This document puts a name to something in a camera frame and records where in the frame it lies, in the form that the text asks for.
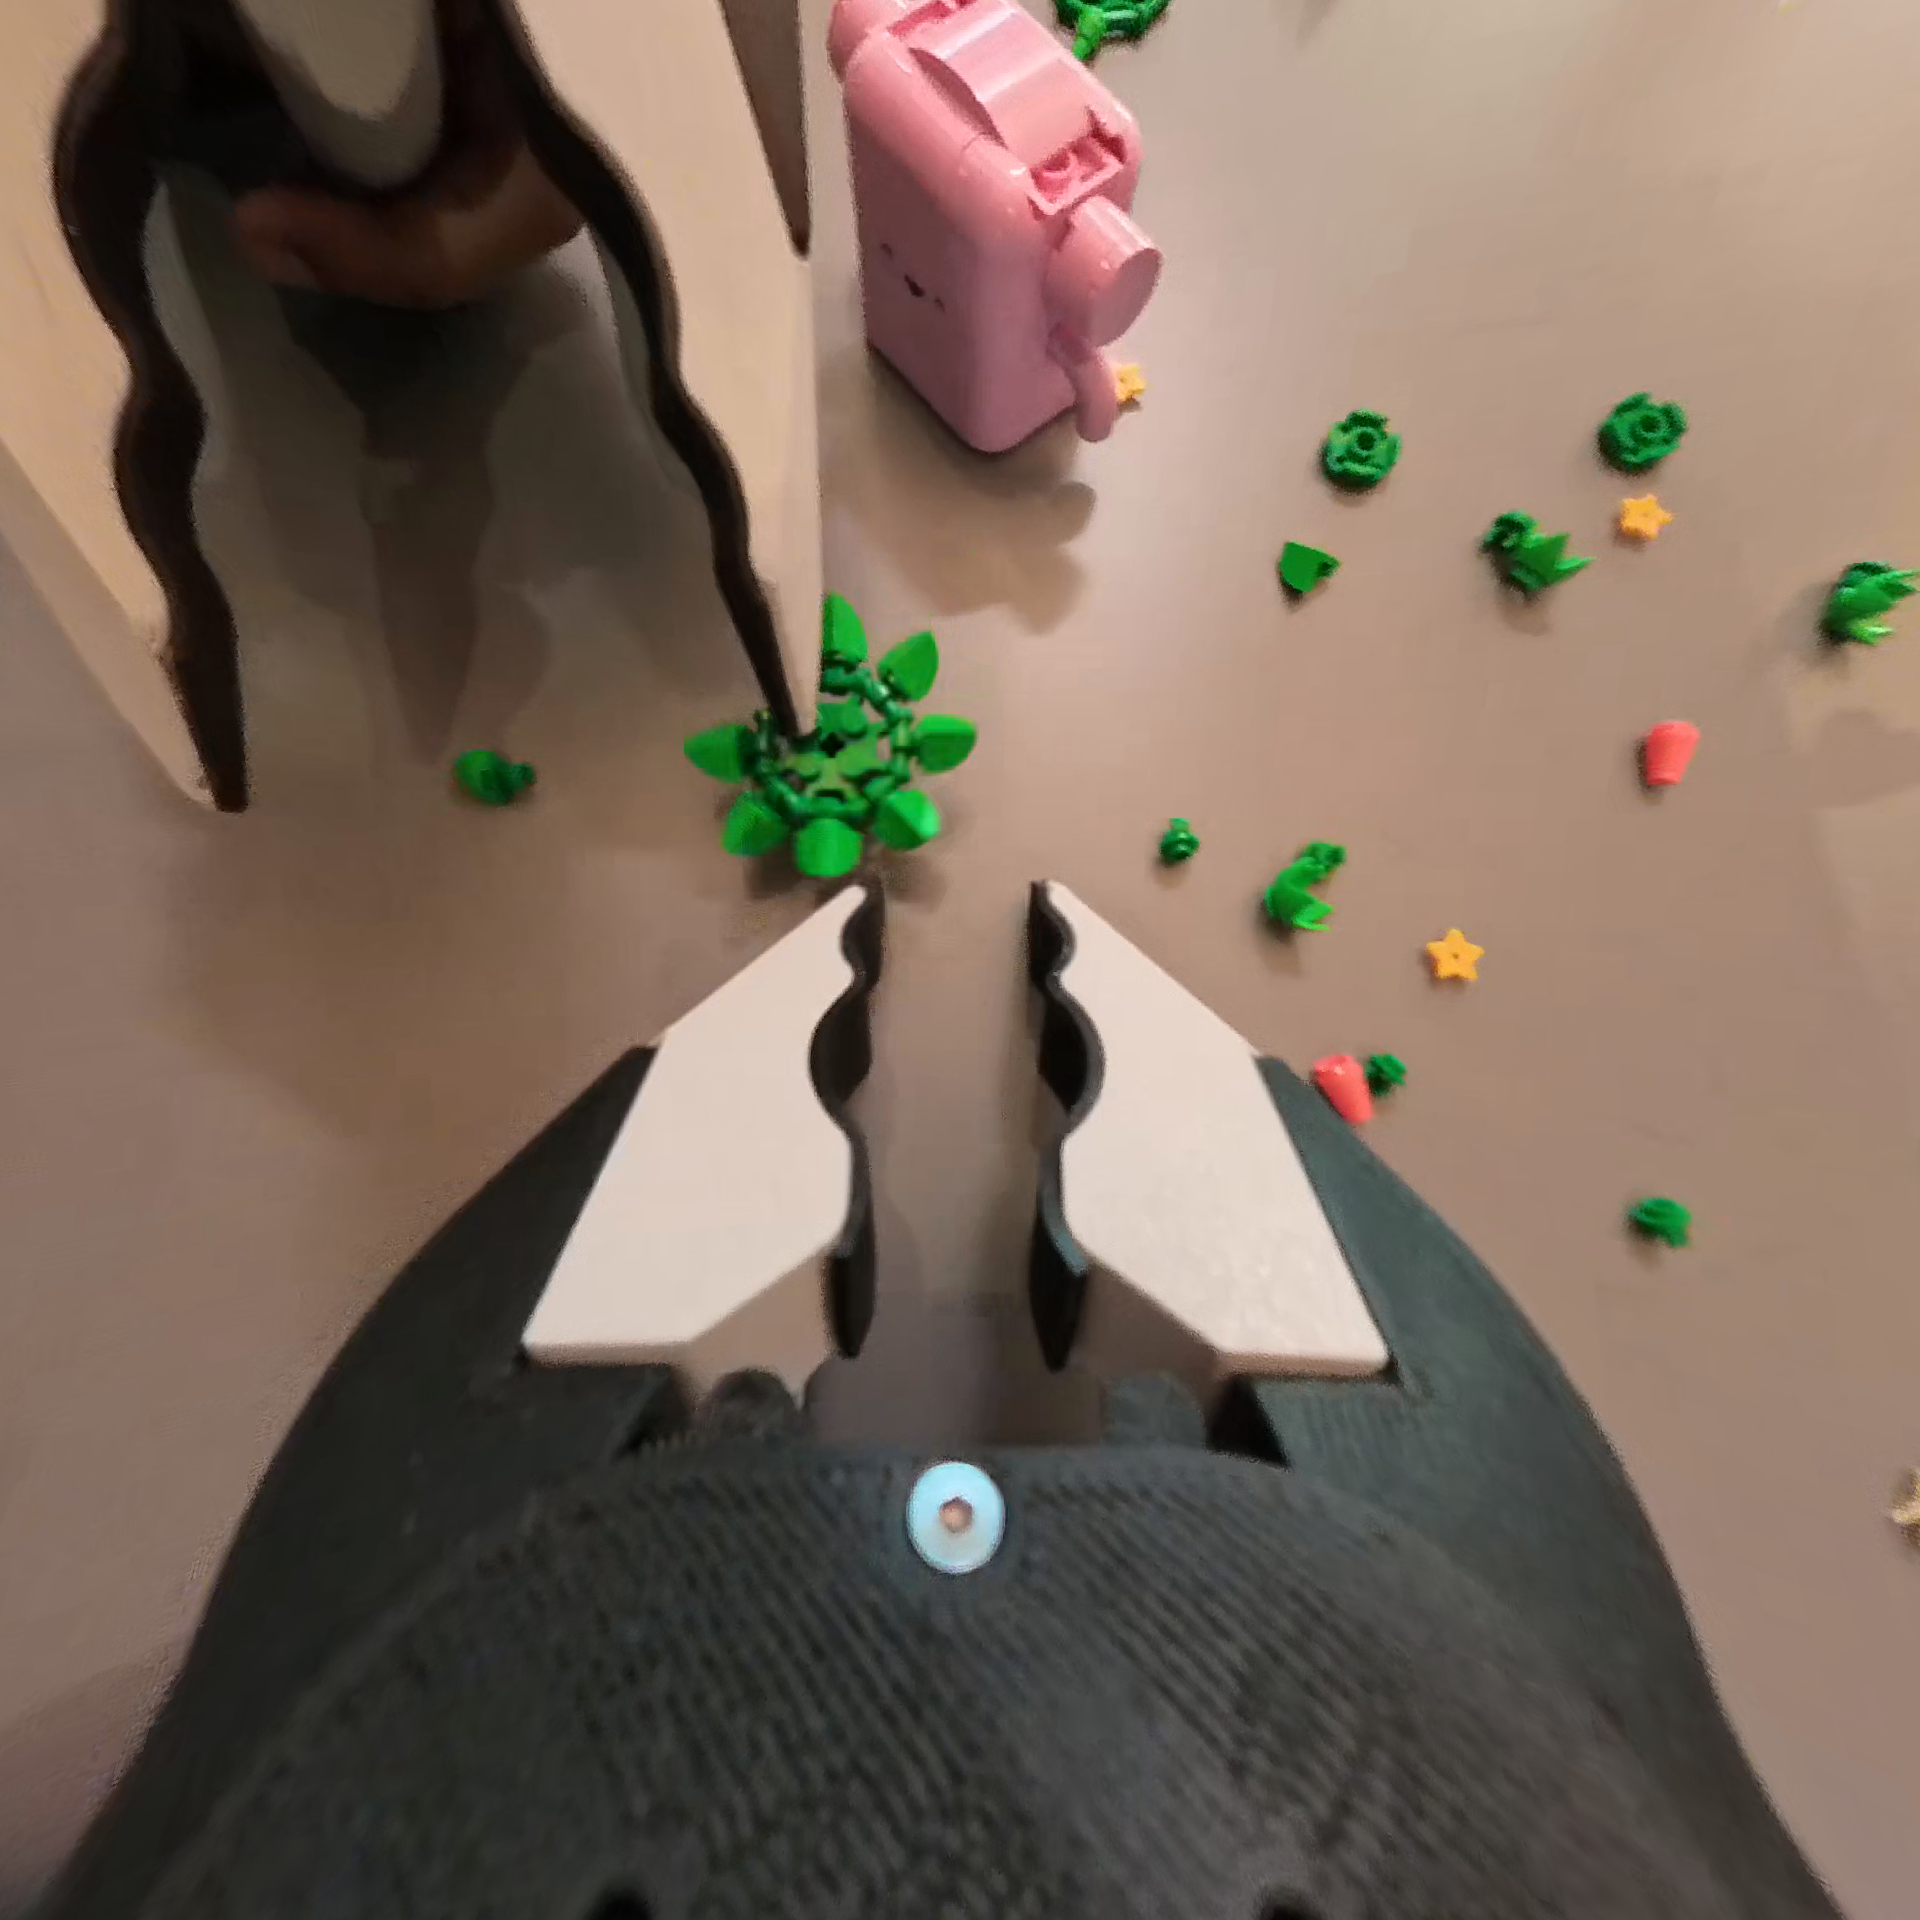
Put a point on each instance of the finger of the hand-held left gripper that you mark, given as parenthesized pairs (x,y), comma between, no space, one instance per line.
(735,301)
(43,301)

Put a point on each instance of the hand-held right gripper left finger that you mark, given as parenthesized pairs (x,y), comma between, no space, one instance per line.
(704,1200)

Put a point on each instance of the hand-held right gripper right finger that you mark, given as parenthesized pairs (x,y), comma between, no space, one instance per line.
(1214,1200)

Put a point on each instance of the green toy leaf pair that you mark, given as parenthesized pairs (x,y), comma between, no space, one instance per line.
(493,778)

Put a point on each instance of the person's left hand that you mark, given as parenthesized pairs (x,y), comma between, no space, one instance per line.
(406,248)

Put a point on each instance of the pink toy cone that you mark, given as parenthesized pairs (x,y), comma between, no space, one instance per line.
(1670,755)
(1343,1089)

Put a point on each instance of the small green toy piece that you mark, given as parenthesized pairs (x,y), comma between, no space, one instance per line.
(1385,1072)
(1305,568)
(1659,1222)
(1181,845)

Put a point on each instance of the pink toy box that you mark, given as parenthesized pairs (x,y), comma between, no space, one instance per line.
(961,254)

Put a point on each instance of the green toy sprout piece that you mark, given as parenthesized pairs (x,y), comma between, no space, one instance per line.
(1298,887)
(1867,605)

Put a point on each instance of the orange toy star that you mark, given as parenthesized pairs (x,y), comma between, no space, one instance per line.
(1130,383)
(1645,517)
(1455,955)

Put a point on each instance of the green toy stem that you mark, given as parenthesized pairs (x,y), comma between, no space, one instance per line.
(1102,23)

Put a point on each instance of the green round toy flower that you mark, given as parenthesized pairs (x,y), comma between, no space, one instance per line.
(1360,451)
(1641,432)

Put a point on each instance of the green toy grass piece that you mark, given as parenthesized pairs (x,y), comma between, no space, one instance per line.
(1529,555)

